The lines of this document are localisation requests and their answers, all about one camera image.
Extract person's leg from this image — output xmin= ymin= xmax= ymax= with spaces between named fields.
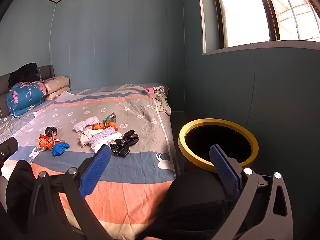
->
xmin=5 ymin=160 xmax=38 ymax=233
xmin=137 ymin=172 xmax=240 ymax=240

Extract small black plastic bag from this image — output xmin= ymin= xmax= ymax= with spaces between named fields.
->
xmin=44 ymin=126 xmax=58 ymax=138

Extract person's right leg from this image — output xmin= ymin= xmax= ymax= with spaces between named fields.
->
xmin=137 ymin=172 xmax=240 ymax=240

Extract black clothes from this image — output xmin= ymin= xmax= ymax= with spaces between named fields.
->
xmin=8 ymin=62 xmax=40 ymax=89

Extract yellow rimmed trash bin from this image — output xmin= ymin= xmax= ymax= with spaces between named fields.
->
xmin=178 ymin=118 xmax=259 ymax=173

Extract person's left leg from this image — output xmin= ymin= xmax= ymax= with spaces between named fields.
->
xmin=5 ymin=160 xmax=38 ymax=233

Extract blue floral pillow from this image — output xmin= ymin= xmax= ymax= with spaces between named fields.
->
xmin=6 ymin=79 xmax=47 ymax=117

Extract orange wrapper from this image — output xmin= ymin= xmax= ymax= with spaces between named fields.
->
xmin=38 ymin=134 xmax=60 ymax=152

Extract blue cloth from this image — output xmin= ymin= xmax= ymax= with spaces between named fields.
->
xmin=52 ymin=141 xmax=70 ymax=157

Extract grey printed bedsheet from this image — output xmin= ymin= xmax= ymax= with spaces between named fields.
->
xmin=0 ymin=84 xmax=177 ymax=235

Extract dark grey bed frame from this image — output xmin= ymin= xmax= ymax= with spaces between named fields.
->
xmin=171 ymin=110 xmax=192 ymax=177

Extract white cable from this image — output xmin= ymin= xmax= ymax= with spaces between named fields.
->
xmin=0 ymin=115 xmax=25 ymax=137

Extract white tissue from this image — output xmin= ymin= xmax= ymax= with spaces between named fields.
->
xmin=86 ymin=129 xmax=123 ymax=153

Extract floral under sheet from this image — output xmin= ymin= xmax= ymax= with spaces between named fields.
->
xmin=146 ymin=86 xmax=172 ymax=115

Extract green snack wrapper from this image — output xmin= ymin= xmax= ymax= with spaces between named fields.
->
xmin=104 ymin=112 xmax=118 ymax=123

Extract beige folded quilt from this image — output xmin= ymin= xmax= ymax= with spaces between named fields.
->
xmin=44 ymin=76 xmax=70 ymax=102

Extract white foam fruit net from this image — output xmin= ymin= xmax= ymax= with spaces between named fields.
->
xmin=73 ymin=117 xmax=98 ymax=132

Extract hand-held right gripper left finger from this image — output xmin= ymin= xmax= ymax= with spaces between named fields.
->
xmin=27 ymin=144 xmax=112 ymax=240

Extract window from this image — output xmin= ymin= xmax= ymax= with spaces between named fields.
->
xmin=196 ymin=0 xmax=320 ymax=55

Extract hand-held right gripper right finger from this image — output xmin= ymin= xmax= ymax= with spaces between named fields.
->
xmin=209 ymin=144 xmax=294 ymax=240

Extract lilac foam fruit net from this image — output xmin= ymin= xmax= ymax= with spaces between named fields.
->
xmin=89 ymin=127 xmax=116 ymax=147

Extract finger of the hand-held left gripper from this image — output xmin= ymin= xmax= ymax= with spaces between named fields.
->
xmin=0 ymin=137 xmax=19 ymax=167

